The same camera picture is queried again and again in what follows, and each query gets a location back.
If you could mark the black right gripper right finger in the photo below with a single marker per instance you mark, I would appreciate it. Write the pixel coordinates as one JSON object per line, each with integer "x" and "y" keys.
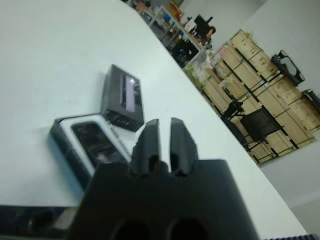
{"x": 181, "y": 145}

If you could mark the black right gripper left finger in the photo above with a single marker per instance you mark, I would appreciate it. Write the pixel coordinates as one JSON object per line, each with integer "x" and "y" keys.
{"x": 147, "y": 145}

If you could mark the slim black camera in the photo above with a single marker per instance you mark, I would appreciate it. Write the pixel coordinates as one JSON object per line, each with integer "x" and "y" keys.
{"x": 95, "y": 142}

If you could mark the black box lid with print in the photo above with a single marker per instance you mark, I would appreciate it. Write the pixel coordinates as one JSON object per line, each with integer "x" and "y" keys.
{"x": 112, "y": 82}

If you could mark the black box base white insert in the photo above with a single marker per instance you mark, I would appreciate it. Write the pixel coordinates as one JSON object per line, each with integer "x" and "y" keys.
{"x": 65, "y": 150}

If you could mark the black office chair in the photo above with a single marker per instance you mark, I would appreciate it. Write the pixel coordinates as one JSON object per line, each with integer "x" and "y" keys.
{"x": 260, "y": 122}

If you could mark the olive green plastic bag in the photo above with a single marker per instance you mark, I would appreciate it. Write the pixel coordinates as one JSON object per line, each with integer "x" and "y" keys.
{"x": 202, "y": 65}

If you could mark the stacked wooden crates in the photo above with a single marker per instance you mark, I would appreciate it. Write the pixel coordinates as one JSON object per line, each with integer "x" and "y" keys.
{"x": 275, "y": 100}

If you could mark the seated person dark hair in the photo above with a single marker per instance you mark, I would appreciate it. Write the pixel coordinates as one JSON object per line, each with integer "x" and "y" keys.
{"x": 210, "y": 33}

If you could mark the black desk monitor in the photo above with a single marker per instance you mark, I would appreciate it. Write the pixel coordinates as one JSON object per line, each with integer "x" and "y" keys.
{"x": 201, "y": 23}

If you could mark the black moulded equipment case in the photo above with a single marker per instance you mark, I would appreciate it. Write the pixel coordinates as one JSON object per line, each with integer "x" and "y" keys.
{"x": 312, "y": 100}
{"x": 290, "y": 66}

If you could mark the white frame work desk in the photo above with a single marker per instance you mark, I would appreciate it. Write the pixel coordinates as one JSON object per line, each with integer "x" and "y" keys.
{"x": 172, "y": 22}

